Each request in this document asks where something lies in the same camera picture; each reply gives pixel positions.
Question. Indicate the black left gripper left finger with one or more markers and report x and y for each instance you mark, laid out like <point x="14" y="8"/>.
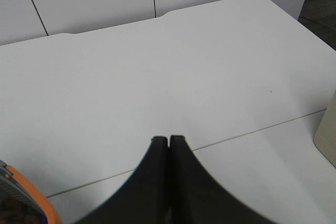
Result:
<point x="142" y="198"/>

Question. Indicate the grey perforated basket orange rim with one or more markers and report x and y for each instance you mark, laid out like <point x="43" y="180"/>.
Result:
<point x="16" y="185"/>

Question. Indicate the beige storage bin grey rim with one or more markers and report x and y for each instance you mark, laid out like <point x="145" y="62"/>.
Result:
<point x="324" y="138"/>

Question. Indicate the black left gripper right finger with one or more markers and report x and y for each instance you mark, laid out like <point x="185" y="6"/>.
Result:
<point x="196" y="197"/>

